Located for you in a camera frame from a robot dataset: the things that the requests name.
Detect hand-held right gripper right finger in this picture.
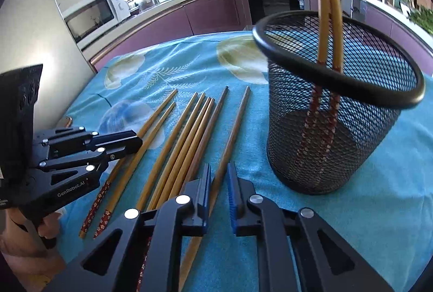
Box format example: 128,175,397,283
227,162,395,292

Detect blue floral tablecloth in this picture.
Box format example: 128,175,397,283
59,30,433,292

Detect purple kitchen base cabinets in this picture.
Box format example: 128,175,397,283
88,0,433,73

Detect black built-in oven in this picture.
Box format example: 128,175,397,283
244,0,310,27

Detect green leafy vegetables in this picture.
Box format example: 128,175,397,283
409,6,433,34

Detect bunch of wooden chopsticks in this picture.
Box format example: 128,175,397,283
135,86,251,292

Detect white refrigerator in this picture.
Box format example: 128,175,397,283
0,0,97,130

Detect person's left hand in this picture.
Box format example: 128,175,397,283
0,206,66,282

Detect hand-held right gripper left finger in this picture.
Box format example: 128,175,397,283
44,163,212,292

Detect white microwave oven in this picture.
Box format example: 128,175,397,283
63,0,131,44

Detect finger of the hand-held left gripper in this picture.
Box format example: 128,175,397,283
38,142,144,189
34,126,143,152

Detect black mesh utensil holder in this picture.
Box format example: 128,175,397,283
253,11,425,195

